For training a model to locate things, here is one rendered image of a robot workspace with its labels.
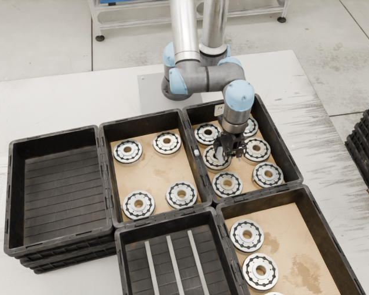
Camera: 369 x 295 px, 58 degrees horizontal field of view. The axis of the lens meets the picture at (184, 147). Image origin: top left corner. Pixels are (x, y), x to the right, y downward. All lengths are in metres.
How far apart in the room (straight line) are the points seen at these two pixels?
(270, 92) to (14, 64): 2.18
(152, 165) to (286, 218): 0.48
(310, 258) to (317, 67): 2.09
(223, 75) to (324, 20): 2.61
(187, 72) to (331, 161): 0.77
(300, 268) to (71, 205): 0.74
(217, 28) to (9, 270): 1.09
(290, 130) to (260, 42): 1.68
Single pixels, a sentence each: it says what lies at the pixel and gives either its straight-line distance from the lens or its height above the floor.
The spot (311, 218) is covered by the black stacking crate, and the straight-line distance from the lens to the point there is 1.10.
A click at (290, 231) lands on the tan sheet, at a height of 0.83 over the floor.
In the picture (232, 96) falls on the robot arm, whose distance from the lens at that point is 0.88.
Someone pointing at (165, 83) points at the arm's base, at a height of 0.83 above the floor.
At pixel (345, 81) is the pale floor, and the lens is 2.93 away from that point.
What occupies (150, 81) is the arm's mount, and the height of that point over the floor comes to 0.77.
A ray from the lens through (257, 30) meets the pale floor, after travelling 3.21.
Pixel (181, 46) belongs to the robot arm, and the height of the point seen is 1.23.
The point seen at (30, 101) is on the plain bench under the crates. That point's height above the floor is 0.70.
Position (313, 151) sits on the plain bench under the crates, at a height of 0.70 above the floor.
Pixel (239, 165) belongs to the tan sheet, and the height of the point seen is 0.83.
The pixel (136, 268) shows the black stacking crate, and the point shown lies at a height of 0.83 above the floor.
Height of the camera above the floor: 1.83
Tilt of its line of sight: 55 degrees down
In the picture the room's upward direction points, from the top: straight up
